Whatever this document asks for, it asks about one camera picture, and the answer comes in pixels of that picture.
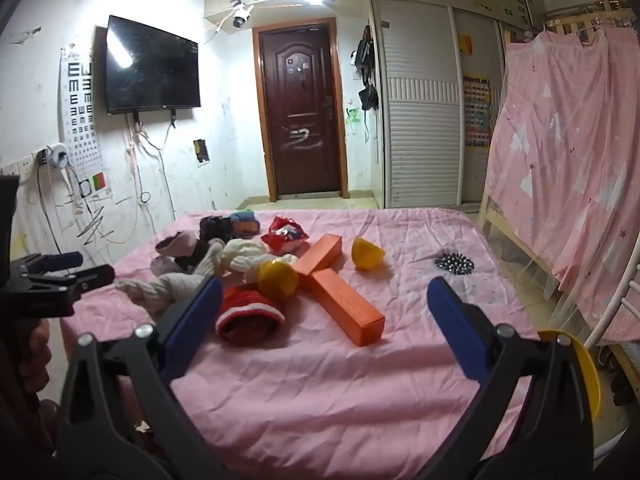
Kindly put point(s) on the colourful chart poster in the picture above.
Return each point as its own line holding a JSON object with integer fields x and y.
{"x": 476, "y": 110}

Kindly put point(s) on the orange cardboard box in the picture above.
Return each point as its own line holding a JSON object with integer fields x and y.
{"x": 320, "y": 255}
{"x": 350, "y": 310}

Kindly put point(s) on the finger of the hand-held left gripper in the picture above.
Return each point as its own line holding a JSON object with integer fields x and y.
{"x": 90, "y": 277}
{"x": 62, "y": 261}

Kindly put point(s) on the eye chart poster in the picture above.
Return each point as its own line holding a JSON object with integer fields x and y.
{"x": 82, "y": 110}

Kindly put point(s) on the black cloth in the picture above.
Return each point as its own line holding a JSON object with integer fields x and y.
{"x": 215, "y": 227}

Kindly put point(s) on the small black hanging bag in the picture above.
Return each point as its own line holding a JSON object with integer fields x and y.
{"x": 369, "y": 96}

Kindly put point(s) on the white slatted wardrobe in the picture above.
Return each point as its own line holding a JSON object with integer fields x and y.
{"x": 425, "y": 110}

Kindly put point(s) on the dark brown door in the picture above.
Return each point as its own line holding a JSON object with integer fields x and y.
{"x": 300, "y": 110}

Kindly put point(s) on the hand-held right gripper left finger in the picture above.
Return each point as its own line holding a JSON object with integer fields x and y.
{"x": 192, "y": 330}

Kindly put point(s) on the pink bedsheet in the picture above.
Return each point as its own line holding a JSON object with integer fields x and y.
{"x": 325, "y": 410}

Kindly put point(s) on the white knit sock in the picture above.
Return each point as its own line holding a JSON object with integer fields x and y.
{"x": 245, "y": 255}
{"x": 160, "y": 290}

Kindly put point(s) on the wall mounted television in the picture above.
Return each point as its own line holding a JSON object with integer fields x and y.
{"x": 150, "y": 65}

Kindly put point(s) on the white metal chair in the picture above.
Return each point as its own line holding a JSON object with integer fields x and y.
{"x": 607, "y": 320}

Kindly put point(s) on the yellow wardrobe sticker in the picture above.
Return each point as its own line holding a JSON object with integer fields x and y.
{"x": 465, "y": 44}

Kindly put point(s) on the pink printed bed curtain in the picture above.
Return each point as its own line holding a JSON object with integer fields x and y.
{"x": 565, "y": 160}

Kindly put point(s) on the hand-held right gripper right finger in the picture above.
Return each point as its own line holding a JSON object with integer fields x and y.
{"x": 452, "y": 330}

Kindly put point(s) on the red snack packet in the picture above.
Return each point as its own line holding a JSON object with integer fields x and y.
{"x": 285, "y": 234}

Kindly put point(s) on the yellow plastic bin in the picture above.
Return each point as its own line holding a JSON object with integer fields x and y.
{"x": 585, "y": 375}

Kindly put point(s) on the red santa hat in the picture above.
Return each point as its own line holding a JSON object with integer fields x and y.
{"x": 250, "y": 315}

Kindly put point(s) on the small yellow black wall picture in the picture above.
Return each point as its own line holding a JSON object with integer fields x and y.
{"x": 201, "y": 151}

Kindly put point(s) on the person's left hand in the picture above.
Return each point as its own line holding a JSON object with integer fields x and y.
{"x": 36, "y": 360}

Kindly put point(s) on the yellow plastic cup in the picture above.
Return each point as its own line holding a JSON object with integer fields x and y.
{"x": 367, "y": 254}
{"x": 277, "y": 277}

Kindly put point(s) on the white wall charger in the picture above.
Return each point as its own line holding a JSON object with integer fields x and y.
{"x": 59, "y": 154}

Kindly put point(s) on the white security camera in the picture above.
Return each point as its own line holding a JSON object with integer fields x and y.
{"x": 241, "y": 16}

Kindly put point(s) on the grey pink sock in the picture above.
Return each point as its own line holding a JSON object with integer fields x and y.
{"x": 175, "y": 247}

